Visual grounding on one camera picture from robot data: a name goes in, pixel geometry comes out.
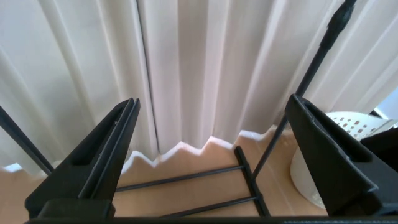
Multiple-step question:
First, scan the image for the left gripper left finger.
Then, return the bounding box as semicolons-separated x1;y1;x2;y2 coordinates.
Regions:
24;98;141;218

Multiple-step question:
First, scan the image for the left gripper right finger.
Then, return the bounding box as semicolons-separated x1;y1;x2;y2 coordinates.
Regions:
285;93;398;217

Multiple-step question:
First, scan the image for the white laundry basket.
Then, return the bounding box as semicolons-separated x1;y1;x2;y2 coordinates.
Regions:
290;111;398;210

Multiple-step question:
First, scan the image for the black clothes rack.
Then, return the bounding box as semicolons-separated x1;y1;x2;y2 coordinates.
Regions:
0;0;358;218

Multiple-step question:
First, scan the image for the beige curtain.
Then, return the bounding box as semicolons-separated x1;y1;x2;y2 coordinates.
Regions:
0;0;398;175

